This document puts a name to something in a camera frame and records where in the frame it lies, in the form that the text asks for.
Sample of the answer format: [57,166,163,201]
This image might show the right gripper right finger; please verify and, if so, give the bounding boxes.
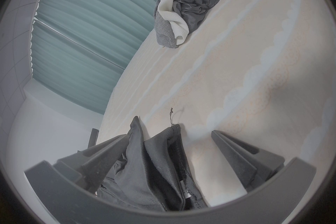
[211,131,285,190]

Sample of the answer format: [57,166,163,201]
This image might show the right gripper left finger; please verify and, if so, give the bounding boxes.
[56,134,130,193]

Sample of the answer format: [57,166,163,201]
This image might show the black T-shirt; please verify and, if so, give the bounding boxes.
[97,107,205,212]

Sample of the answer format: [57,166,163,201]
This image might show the pile of clothes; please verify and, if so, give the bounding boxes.
[153,0,261,49]

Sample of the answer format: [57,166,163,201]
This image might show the black chest of drawers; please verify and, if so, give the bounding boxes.
[88,128,99,148]

